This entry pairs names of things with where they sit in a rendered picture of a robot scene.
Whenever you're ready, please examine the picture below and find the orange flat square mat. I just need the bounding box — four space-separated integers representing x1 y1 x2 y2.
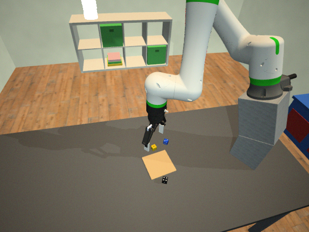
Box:
142 150 176 180

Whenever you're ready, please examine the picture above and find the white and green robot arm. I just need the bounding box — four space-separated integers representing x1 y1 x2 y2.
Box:
144 0 297 116

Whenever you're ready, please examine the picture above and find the blue die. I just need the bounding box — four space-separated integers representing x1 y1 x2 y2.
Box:
163 139 169 145

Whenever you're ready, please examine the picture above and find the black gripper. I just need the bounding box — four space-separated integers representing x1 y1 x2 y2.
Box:
142 114 166 152

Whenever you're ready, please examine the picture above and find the yellow die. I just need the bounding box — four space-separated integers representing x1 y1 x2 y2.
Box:
151 144 157 151

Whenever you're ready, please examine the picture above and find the black die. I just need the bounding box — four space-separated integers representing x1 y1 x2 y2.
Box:
162 176 168 184

